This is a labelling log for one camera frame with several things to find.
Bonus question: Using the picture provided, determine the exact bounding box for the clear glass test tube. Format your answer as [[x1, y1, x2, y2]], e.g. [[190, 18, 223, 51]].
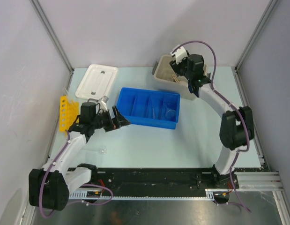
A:
[[63, 88, 74, 103]]

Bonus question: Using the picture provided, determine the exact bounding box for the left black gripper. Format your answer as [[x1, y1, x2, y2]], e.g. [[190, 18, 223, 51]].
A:
[[91, 106, 130, 132]]

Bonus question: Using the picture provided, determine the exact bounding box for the white plastic bin lid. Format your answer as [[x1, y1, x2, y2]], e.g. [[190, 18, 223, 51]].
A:
[[75, 64, 119, 100]]

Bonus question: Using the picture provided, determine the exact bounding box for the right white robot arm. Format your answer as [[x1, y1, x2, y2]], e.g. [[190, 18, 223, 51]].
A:
[[169, 52, 255, 188]]

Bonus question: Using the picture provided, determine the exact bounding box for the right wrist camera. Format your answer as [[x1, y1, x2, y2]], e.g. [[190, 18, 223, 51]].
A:
[[171, 46, 188, 64]]

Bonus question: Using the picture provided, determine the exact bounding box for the beige plastic storage bin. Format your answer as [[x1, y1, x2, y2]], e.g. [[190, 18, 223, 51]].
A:
[[153, 54, 211, 100]]

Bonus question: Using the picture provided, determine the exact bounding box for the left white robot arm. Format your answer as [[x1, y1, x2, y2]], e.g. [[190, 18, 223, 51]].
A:
[[29, 102, 130, 211]]

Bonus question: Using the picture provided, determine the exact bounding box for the wooden test tube clamp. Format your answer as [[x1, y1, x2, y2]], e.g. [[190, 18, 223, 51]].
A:
[[171, 74, 188, 85]]

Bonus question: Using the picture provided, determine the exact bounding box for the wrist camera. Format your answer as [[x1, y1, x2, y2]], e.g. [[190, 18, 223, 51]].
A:
[[97, 96, 109, 112], [171, 46, 188, 64]]

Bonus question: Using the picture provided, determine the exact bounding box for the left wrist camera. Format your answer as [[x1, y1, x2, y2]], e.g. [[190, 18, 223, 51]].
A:
[[97, 96, 109, 112]]

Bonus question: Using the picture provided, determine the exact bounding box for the yellow test tube rack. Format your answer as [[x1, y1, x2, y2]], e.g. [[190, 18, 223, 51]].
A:
[[59, 95, 79, 133]]

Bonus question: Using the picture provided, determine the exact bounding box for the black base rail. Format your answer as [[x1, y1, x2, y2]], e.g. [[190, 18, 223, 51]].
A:
[[89, 168, 239, 197]]

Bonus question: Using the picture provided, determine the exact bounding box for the white slotted cable duct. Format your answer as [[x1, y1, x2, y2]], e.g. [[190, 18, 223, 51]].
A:
[[69, 188, 232, 201]]

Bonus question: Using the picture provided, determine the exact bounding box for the blue divided plastic tray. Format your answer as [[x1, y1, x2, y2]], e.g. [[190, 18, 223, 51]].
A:
[[117, 87, 180, 129]]

